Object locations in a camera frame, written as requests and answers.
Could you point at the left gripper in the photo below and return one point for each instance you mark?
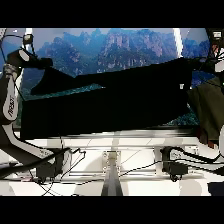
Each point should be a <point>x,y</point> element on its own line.
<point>46,63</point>

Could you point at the black garment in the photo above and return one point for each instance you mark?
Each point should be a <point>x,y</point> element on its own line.
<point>116,103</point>

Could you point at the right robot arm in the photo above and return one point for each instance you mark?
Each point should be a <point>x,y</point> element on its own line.
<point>174,166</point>

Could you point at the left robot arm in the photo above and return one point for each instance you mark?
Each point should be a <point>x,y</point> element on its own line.
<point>10,104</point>

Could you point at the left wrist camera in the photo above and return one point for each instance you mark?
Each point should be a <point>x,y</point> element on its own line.
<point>28,39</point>

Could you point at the silver frame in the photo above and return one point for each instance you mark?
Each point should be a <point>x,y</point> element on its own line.
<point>112,180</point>

